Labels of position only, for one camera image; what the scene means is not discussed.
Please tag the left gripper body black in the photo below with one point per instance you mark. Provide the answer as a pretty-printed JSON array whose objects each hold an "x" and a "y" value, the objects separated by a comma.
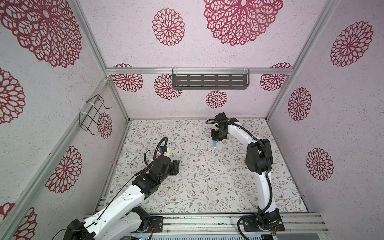
[{"x": 173, "y": 169}]

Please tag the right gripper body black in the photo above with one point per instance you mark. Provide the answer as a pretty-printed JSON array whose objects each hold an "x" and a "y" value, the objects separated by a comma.
[{"x": 216, "y": 135}]

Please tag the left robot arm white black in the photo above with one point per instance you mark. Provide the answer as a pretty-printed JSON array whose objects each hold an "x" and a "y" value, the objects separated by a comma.
[{"x": 124, "y": 214}]

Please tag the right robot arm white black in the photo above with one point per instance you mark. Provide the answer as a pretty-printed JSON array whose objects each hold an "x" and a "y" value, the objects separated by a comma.
[{"x": 259, "y": 160}]

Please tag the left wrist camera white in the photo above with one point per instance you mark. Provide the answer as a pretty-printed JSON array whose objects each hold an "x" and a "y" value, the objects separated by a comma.
[{"x": 164, "y": 151}]

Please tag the dark grey slotted wall shelf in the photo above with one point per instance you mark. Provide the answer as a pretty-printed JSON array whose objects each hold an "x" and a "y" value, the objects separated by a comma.
[{"x": 212, "y": 81}]

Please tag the black wire wall rack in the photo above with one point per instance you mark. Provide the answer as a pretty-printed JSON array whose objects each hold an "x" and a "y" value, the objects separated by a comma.
[{"x": 96, "y": 121}]

